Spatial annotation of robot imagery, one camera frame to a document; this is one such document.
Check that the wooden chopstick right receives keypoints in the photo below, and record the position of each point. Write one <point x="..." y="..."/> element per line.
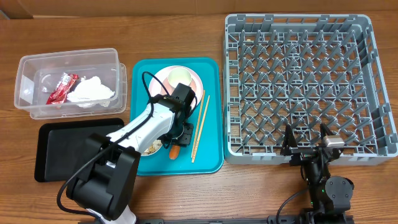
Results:
<point x="200" y="130"/>

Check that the teal plastic tray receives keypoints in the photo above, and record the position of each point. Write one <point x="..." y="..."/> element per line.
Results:
<point x="210" y="154"/>

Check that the clear plastic bin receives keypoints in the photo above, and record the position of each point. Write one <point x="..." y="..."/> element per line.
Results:
<point x="38" y="76"/>

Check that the pink shallow bowl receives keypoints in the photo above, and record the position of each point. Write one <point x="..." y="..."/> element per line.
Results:
<point x="198" y="90"/>

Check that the red snack wrapper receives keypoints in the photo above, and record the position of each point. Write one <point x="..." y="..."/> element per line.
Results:
<point x="59" y="95"/>

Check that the pink plate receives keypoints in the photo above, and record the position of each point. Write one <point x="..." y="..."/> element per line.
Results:
<point x="155" y="87"/>

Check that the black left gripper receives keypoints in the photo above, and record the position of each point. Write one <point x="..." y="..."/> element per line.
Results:
<point x="185" y="140"/>

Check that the white bowl with food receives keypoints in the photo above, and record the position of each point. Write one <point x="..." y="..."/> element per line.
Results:
<point x="153" y="148"/>

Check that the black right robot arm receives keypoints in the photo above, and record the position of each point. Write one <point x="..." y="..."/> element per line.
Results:
<point x="329" y="195"/>

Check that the grey dishwasher rack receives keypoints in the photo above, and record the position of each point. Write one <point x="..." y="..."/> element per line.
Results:
<point x="304" y="70"/>

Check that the orange carrot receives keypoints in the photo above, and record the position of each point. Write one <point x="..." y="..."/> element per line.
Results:
<point x="174" y="152"/>

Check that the black tray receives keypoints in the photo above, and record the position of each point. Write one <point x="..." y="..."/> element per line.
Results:
<point x="59" y="144"/>

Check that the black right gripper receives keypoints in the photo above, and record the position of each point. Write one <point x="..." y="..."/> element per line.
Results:
<point x="289" y="147"/>

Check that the white cup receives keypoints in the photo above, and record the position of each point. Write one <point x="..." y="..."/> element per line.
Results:
<point x="179" y="75"/>

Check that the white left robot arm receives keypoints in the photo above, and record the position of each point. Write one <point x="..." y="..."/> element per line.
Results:
<point x="103" y="183"/>

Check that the white napkin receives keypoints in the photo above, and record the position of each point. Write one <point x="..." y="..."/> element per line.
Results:
<point x="89" y="90"/>

